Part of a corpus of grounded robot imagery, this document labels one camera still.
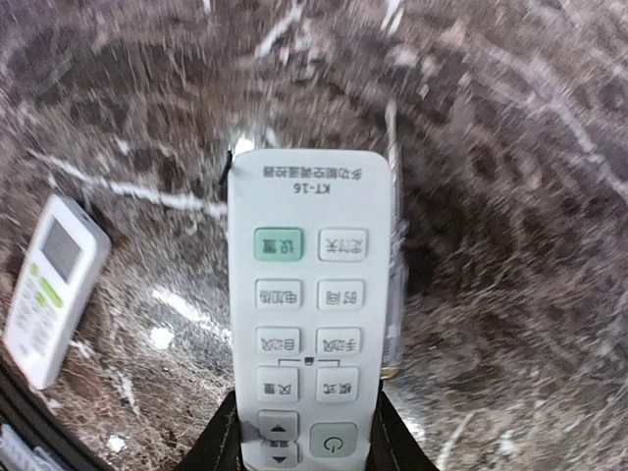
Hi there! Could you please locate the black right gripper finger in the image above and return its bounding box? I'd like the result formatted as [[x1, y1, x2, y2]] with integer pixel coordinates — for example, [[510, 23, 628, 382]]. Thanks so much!
[[368, 384, 438, 471]]

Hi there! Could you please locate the white KT-16 remote control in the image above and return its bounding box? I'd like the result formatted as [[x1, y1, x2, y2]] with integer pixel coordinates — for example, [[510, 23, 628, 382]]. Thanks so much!
[[227, 149, 393, 470]]

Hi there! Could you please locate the white remote with green buttons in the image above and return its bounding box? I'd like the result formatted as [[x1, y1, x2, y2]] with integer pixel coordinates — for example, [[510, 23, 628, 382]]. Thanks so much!
[[3, 194, 111, 391]]

